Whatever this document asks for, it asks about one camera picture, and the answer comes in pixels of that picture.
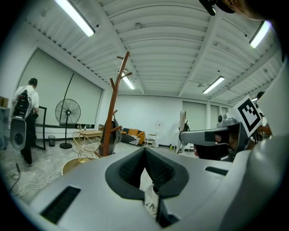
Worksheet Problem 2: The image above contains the ceiling tube light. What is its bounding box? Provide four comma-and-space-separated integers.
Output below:
54, 0, 96, 37
248, 20, 271, 49
117, 70, 135, 90
202, 76, 225, 94

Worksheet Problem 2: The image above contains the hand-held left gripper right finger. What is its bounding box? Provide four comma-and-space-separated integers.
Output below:
145, 148, 233, 231

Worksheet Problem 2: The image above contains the black rectangular frame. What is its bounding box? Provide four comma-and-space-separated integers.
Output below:
35, 105, 48, 151

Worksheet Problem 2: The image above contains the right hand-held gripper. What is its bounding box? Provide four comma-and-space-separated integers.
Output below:
179, 95, 263, 162

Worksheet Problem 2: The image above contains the black red device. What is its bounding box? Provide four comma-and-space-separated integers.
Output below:
12, 89, 30, 118

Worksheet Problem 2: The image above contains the grey garment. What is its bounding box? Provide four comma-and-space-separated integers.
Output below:
112, 116, 123, 151

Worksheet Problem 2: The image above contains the wooden coffee table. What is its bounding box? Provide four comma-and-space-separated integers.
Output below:
77, 129, 104, 145

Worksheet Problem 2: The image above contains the white standing board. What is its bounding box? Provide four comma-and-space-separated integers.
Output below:
176, 110, 188, 154

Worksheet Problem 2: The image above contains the black arc lamp pole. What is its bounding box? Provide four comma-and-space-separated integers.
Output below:
59, 72, 75, 125

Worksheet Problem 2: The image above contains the striped cushion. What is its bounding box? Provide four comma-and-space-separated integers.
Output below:
125, 134, 140, 145

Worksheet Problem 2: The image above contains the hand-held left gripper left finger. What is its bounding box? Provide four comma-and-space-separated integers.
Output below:
29, 147, 145, 231

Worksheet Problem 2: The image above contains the black head-worn camera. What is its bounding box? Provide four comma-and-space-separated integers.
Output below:
198, 0, 217, 16

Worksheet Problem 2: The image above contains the grey oval device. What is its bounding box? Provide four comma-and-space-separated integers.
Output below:
9, 116, 27, 151

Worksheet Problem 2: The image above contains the orange sofa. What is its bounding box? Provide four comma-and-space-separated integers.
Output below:
121, 127, 146, 145

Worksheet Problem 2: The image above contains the black standing fan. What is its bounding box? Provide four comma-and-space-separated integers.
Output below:
55, 98, 82, 150

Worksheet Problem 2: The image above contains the round beige basket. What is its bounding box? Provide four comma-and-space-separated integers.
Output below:
61, 157, 98, 176

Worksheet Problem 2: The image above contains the black floor cable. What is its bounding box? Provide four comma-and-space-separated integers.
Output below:
6, 148, 21, 194

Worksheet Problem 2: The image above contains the white side chair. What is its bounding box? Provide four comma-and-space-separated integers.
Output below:
145, 133, 159, 148

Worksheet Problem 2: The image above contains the gold wire chair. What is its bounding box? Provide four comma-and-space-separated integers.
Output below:
72, 131, 100, 158

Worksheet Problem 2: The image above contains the white floor cable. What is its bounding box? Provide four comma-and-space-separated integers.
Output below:
13, 168, 63, 197

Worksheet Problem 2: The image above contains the brown wooden coat rack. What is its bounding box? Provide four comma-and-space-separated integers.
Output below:
93, 51, 133, 158

